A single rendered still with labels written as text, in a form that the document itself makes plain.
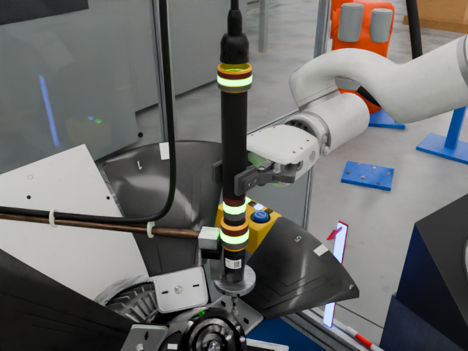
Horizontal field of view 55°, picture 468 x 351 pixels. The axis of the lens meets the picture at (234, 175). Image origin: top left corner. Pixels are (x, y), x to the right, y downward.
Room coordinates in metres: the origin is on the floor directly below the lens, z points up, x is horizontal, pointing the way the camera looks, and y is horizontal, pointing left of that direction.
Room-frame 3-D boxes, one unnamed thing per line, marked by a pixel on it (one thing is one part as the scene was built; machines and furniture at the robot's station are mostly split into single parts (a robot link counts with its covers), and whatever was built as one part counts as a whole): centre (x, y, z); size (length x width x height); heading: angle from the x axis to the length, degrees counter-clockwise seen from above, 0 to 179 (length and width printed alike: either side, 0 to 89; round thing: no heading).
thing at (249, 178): (0.54, -0.03, 1.46); 0.07 x 0.03 x 0.03; 136
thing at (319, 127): (0.68, -0.12, 1.46); 0.09 x 0.03 x 0.08; 46
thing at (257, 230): (1.02, -0.04, 1.02); 0.16 x 0.10 x 0.11; 46
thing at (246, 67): (0.56, 0.00, 1.61); 0.04 x 0.04 x 0.03
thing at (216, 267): (0.56, 0.01, 1.31); 0.09 x 0.07 x 0.10; 81
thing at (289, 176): (0.58, -0.08, 1.46); 0.08 x 0.06 x 0.01; 16
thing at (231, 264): (0.56, 0.00, 1.46); 0.04 x 0.04 x 0.46
